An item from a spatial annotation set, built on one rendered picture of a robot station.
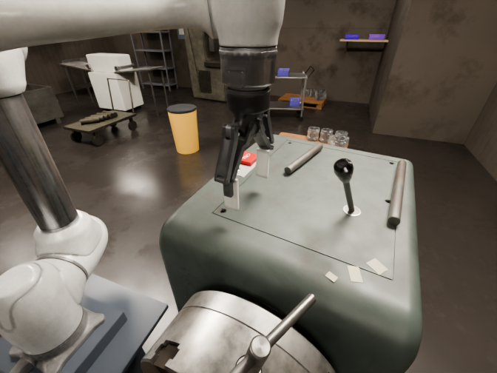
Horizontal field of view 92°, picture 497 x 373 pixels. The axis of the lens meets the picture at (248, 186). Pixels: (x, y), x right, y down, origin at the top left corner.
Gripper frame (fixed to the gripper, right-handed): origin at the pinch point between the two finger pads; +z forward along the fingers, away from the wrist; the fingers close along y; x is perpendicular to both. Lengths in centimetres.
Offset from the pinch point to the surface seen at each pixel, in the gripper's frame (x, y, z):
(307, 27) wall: -177, -614, -27
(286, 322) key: 17.4, 23.0, -0.1
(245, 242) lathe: 5.0, 10.6, 4.6
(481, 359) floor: 109, -78, 130
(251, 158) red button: -8.5, -17.7, 3.4
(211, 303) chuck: 5.2, 21.8, 7.8
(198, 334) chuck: 6.4, 26.6, 7.3
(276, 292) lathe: 13.6, 15.4, 7.5
